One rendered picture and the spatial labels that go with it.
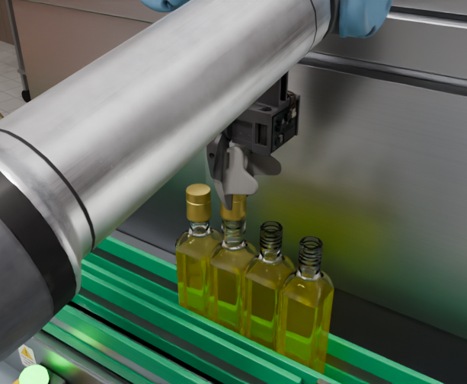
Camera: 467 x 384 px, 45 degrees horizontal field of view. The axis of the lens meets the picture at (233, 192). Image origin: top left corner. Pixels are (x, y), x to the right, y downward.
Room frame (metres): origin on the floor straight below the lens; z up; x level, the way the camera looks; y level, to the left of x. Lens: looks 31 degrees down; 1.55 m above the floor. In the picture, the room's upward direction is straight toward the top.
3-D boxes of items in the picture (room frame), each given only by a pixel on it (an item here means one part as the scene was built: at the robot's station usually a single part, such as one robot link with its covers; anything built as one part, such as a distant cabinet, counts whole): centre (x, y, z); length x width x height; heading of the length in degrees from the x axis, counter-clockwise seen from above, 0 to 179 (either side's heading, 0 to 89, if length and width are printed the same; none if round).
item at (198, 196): (0.66, 0.05, 1.14); 0.04 x 0.04 x 0.04
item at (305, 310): (0.57, -0.10, 0.99); 0.06 x 0.06 x 0.21; 55
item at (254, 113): (0.62, -0.02, 1.32); 0.09 x 0.08 x 0.12; 57
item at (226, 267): (0.63, 0.00, 0.99); 0.06 x 0.06 x 0.21; 57
